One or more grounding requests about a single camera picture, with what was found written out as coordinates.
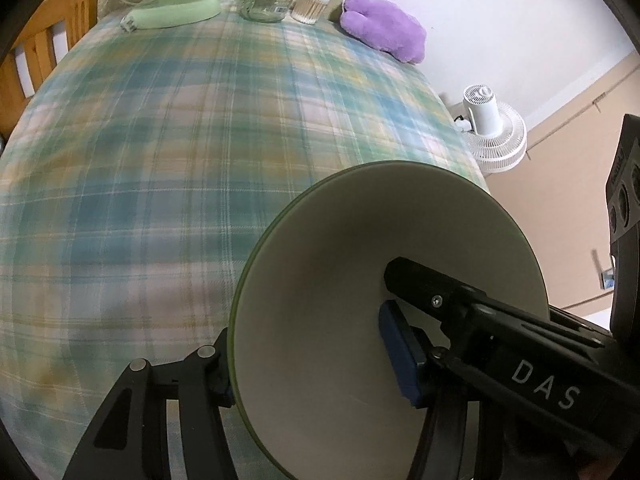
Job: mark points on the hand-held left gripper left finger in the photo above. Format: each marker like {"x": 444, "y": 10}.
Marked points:
{"x": 222, "y": 385}

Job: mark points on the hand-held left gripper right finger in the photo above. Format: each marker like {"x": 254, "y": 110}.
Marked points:
{"x": 400, "y": 355}

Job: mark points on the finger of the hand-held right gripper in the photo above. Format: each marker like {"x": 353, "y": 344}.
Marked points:
{"x": 435, "y": 285}
{"x": 575, "y": 317}

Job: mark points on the grey floral ceramic bowl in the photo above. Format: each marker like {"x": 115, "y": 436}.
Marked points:
{"x": 325, "y": 285}

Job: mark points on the beige door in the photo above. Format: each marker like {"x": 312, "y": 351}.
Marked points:
{"x": 560, "y": 185}

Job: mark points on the white fan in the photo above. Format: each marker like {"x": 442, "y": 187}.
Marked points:
{"x": 495, "y": 145}

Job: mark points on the plaid tablecloth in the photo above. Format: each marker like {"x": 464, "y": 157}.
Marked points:
{"x": 175, "y": 160}

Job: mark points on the purple plush pillow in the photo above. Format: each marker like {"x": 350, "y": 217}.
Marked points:
{"x": 385, "y": 27}

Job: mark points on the wooden chair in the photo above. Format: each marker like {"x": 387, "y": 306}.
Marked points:
{"x": 35, "y": 45}

